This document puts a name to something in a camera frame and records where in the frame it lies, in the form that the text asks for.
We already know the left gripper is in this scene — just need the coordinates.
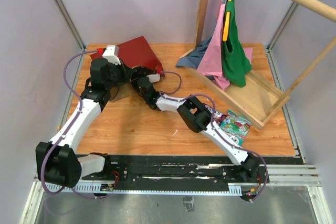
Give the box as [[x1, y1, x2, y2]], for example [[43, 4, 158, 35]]
[[105, 58, 134, 89]]

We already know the red paper bag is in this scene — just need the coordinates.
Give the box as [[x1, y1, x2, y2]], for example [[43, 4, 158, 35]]
[[90, 35, 166, 102]]

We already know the pink shirt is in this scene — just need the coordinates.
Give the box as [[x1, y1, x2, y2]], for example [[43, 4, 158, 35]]
[[197, 4, 246, 90]]

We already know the purple snack packet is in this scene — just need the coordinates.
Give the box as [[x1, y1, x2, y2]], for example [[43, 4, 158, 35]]
[[205, 104, 227, 125]]

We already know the green shirt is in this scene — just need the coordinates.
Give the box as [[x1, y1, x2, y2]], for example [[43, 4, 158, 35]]
[[222, 0, 252, 82]]

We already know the yellow hanger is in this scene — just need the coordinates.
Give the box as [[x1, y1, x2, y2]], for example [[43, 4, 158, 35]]
[[222, 0, 232, 41]]

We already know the teal Fox's candy packet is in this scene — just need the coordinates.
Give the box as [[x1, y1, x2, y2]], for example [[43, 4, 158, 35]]
[[219, 110, 251, 146]]

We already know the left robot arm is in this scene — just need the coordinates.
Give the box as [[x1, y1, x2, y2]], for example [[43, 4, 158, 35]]
[[36, 56, 132, 188]]

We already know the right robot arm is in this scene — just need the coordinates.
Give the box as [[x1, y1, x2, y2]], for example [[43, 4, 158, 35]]
[[130, 67, 260, 182]]

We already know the blue-grey cloth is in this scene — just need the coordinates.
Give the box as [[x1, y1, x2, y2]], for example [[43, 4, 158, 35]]
[[175, 37, 211, 69]]

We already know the wooden clothes rack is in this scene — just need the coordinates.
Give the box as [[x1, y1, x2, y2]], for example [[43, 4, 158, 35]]
[[186, 0, 335, 129]]

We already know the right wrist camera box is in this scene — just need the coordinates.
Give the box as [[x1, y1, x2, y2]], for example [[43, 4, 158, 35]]
[[146, 70, 162, 83]]

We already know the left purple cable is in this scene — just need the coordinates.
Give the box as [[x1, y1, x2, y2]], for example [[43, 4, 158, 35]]
[[40, 48, 111, 200]]

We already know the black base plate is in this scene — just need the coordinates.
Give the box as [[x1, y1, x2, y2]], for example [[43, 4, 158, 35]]
[[83, 155, 269, 193]]

